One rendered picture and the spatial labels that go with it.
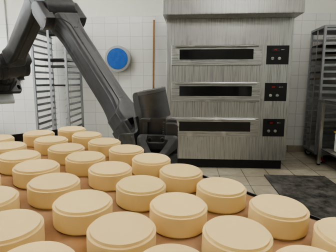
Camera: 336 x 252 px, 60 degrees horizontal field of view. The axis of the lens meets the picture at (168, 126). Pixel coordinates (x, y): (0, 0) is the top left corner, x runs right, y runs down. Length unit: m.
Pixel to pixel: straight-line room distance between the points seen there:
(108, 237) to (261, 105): 3.61
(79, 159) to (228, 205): 0.19
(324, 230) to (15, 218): 0.23
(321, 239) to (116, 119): 0.48
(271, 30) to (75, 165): 3.56
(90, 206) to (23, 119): 5.22
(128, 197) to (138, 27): 4.56
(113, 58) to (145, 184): 4.41
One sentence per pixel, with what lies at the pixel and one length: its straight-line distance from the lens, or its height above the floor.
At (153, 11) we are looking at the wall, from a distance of 4.81.
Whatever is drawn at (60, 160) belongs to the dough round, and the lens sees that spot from 0.42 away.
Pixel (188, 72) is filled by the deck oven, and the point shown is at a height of 1.21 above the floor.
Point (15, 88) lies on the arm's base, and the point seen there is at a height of 1.09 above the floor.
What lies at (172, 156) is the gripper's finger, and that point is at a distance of 0.47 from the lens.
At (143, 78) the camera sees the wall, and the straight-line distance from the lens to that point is 4.72.
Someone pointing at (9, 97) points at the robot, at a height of 1.06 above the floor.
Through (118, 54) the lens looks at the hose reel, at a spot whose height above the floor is 1.51.
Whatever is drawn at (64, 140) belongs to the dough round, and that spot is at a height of 1.03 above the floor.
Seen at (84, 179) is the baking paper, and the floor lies 1.00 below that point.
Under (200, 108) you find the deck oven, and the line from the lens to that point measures 3.67.
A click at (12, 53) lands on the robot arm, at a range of 1.04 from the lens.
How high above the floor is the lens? 1.12
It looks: 9 degrees down
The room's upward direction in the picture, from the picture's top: straight up
